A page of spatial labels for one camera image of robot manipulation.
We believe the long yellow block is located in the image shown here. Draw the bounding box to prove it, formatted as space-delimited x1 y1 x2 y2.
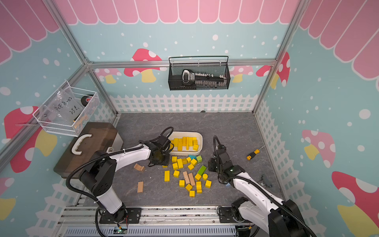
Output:
177 138 183 151

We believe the yellow cylinder block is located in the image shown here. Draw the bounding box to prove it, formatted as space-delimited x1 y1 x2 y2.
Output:
182 137 187 146

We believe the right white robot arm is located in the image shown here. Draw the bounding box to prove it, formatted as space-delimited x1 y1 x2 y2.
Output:
213 135 316 237

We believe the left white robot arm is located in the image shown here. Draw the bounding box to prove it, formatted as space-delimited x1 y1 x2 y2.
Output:
66 126 174 237

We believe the white plastic tub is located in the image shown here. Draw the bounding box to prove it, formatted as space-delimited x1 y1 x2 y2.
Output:
169 131 203 156

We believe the yellow upright rectangular block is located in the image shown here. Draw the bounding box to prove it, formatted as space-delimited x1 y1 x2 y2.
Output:
177 159 184 169

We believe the large yellow front block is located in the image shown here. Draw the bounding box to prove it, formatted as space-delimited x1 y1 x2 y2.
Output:
164 170 170 182

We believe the wooden arch block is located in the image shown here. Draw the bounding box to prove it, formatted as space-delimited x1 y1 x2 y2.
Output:
134 164 146 172

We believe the yellow cube block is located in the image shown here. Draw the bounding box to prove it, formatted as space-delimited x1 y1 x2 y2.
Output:
173 170 180 178

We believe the yellow arch block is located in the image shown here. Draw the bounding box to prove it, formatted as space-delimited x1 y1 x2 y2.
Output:
196 181 202 194

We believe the right natural wooden plank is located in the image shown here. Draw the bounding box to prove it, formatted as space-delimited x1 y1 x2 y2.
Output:
188 173 196 186

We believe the natural wooden plank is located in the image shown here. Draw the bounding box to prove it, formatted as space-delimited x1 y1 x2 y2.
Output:
183 171 190 185
188 173 196 186

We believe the yellow black screwdriver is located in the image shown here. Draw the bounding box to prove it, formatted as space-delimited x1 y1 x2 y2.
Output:
246 145 265 161

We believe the left natural wooden plank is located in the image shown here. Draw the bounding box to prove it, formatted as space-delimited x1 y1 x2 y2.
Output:
183 171 190 185

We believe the flat wooden block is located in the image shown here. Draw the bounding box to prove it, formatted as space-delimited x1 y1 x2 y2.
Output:
137 181 144 193

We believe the small grey metal clip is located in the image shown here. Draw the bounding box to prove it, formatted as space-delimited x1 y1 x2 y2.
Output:
259 174 272 188

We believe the socket wrench set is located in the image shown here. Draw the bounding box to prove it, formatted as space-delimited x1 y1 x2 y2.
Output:
181 70 228 89

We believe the black tape roll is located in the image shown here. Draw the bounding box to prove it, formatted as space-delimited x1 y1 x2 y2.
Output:
81 94 93 107

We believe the brown toolbox with white handle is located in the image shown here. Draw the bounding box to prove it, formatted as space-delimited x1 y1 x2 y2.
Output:
53 122 123 179

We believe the black wire mesh basket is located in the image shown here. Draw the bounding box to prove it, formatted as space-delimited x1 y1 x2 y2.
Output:
168 56 231 91

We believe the clear wall-mounted bin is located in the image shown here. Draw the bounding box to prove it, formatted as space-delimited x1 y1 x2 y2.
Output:
33 81 100 137

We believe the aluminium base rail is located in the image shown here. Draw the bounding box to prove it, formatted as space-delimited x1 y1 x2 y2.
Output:
59 205 300 237

